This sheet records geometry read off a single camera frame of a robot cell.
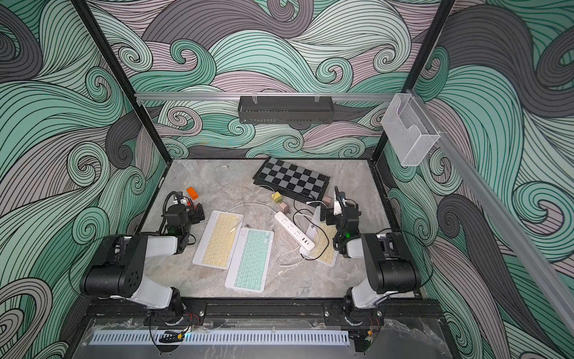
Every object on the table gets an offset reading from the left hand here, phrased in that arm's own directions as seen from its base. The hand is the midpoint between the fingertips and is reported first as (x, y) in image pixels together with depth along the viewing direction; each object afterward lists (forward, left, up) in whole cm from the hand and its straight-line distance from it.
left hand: (186, 204), depth 93 cm
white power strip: (-10, -46, -5) cm, 48 cm away
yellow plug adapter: (+9, -39, -6) cm, 40 cm away
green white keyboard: (-23, -29, -8) cm, 38 cm away
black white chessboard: (+17, -45, -4) cm, 49 cm away
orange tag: (+12, +3, -8) cm, 14 cm away
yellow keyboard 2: (-11, -58, -7) cm, 59 cm away
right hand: (+1, -64, 0) cm, 64 cm away
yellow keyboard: (-13, -15, -7) cm, 21 cm away
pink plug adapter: (+2, -42, -5) cm, 42 cm away
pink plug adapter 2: (+7, -62, -5) cm, 62 cm away
